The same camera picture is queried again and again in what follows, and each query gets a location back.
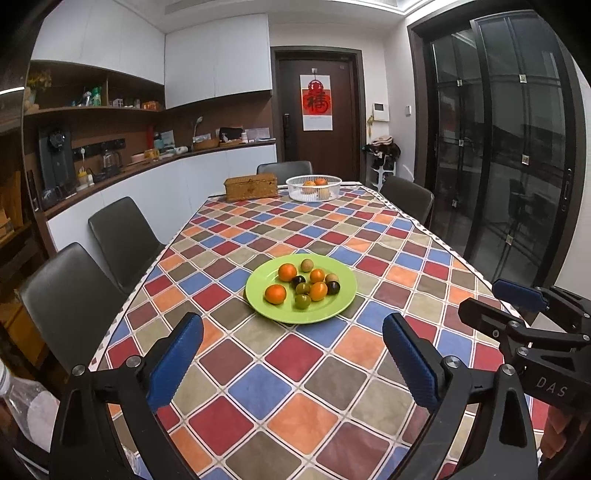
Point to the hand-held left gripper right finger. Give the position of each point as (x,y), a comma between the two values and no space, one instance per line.
(408,364)

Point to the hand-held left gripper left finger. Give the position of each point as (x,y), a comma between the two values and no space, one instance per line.
(178,364)

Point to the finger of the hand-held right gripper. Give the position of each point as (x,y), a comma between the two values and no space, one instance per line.
(485,316)
(517,293)

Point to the green plate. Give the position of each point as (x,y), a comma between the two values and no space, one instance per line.
(323,312)

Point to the large orange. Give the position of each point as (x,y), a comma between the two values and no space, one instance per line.
(275,294)

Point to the person's right hand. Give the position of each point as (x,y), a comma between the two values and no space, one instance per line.
(559,429)

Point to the dark plum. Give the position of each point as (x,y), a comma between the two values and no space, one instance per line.
(334,287)
(299,281)

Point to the brown kiwi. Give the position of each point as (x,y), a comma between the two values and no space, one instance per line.
(332,278)
(307,266)

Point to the checked colourful tablecloth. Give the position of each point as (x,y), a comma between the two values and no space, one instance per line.
(295,392)

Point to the green plum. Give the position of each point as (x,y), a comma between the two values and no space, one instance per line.
(303,289)
(302,302)

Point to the dark leather chair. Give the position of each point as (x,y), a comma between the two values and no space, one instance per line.
(64,300)
(284,167)
(122,240)
(408,198)

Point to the black sliding glass door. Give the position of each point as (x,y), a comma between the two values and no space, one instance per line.
(508,161)

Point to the medium orange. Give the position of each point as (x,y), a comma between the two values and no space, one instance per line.
(287,272)

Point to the clear plastic bottle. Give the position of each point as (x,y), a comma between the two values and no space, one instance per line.
(27,410)

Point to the white shoe rack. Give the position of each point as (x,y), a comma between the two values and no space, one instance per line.
(381,175)

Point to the white counter cabinet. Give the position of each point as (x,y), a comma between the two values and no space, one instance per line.
(184,180)

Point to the yellowish orange in basket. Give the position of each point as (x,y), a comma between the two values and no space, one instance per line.
(325,193)

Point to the wicker box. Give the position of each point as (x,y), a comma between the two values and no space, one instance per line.
(251,187)

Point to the dark clothing pile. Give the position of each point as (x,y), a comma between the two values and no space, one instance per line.
(383,148)

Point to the white plastic basket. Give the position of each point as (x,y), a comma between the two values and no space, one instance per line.
(295,191)

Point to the glass kettle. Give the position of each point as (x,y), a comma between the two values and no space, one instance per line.
(111,162)

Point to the wicker tray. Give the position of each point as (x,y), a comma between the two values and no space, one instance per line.
(205,144)

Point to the yellow hanging tassel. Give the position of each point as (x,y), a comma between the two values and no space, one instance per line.
(369,125)

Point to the dark brown door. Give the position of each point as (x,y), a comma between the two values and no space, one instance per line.
(344,138)

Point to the white intercom panel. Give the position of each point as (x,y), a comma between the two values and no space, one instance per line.
(381,111)

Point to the black bag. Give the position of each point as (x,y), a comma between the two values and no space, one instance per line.
(231,134)

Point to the black water dispenser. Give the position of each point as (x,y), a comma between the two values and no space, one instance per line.
(56,161)

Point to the white upper cabinets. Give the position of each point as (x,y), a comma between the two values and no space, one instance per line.
(207,60)

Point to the yellow flower bouquet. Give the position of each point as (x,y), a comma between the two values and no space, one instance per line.
(39,79)

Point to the red and white wall calendar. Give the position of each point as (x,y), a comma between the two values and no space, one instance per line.
(316,101)

